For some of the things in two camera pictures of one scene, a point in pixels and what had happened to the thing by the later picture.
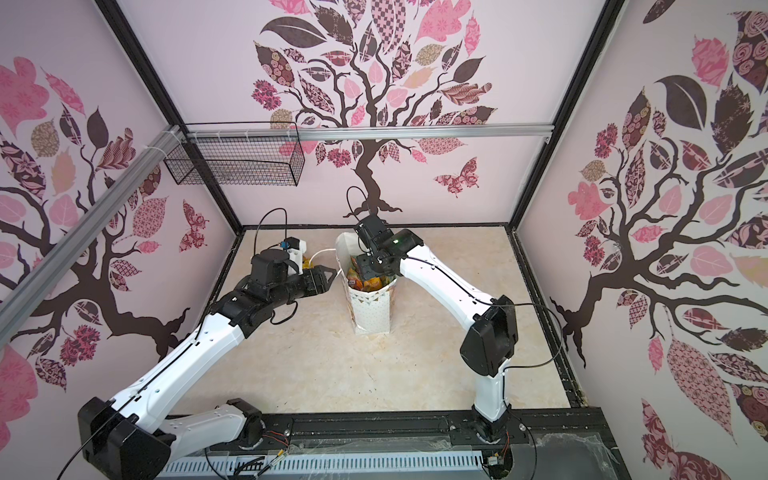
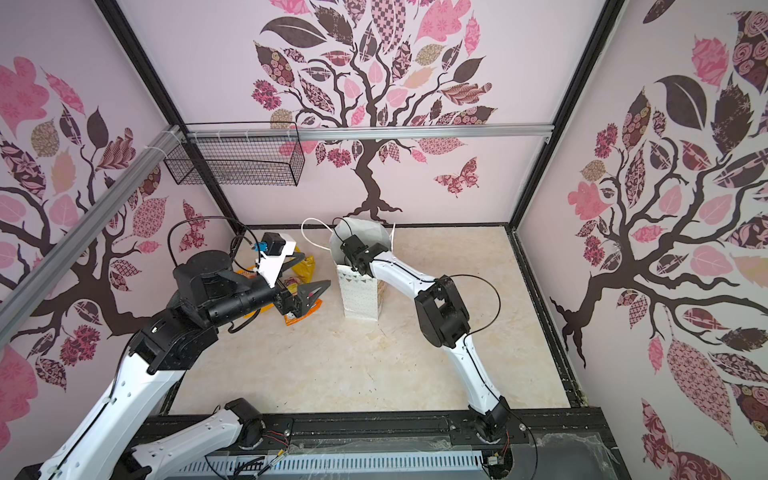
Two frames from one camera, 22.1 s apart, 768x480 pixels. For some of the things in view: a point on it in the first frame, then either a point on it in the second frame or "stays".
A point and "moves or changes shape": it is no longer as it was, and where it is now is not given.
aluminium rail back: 330,133 stays
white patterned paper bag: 371,309 moves or changes shape
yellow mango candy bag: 369,284 moves or changes shape
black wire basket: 241,154 stays
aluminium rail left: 15,304 stays
